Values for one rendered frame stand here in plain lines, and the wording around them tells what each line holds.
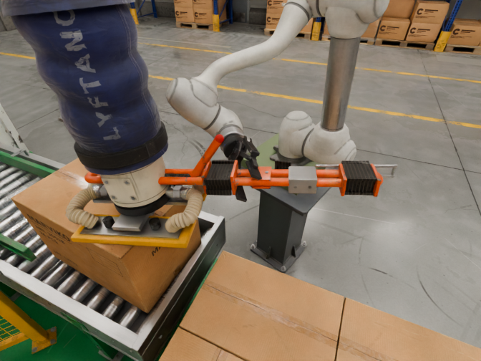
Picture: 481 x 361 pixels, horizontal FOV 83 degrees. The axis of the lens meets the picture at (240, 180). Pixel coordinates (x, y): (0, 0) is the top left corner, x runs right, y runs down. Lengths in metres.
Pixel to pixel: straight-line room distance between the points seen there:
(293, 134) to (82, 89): 0.97
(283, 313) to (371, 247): 1.21
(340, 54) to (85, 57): 0.81
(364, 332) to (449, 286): 1.15
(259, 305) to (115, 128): 0.93
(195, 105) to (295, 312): 0.91
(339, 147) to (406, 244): 1.35
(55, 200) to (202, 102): 0.72
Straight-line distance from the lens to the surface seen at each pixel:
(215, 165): 0.76
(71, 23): 0.62
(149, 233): 0.79
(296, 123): 1.35
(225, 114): 0.94
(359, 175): 0.71
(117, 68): 0.64
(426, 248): 2.51
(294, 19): 1.09
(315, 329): 1.27
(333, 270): 2.09
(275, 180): 0.69
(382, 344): 1.33
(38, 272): 1.65
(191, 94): 0.89
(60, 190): 1.33
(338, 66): 1.13
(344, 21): 1.06
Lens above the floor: 1.70
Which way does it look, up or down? 40 degrees down
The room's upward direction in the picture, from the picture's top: straight up
